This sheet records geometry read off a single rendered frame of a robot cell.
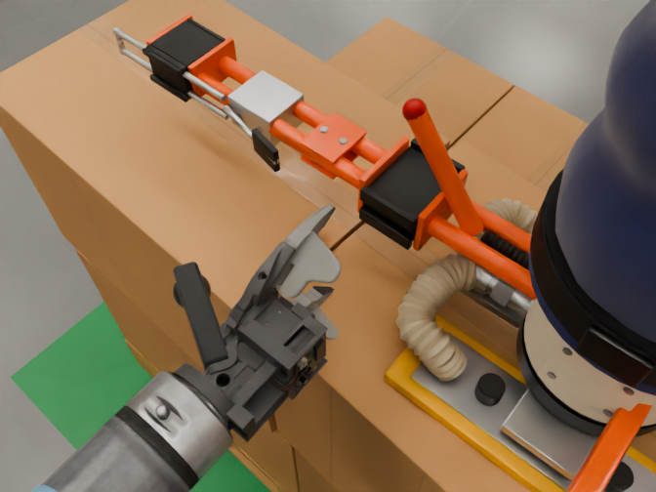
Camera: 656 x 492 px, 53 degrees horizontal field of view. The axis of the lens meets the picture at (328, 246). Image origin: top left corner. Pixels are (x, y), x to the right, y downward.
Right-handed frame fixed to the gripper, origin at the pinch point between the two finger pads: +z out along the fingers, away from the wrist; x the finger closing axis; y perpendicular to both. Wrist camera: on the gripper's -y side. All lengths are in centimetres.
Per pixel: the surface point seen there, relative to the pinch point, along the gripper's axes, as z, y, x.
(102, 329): -5, -77, -108
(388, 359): -0.8, 9.5, -12.9
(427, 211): 8.2, 6.2, 2.8
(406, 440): -7.0, 16.6, -12.8
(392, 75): 77, -43, -53
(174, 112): 10.8, -38.3, -13.2
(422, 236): 7.4, 6.6, -0.5
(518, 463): -2.2, 26.7, -11.0
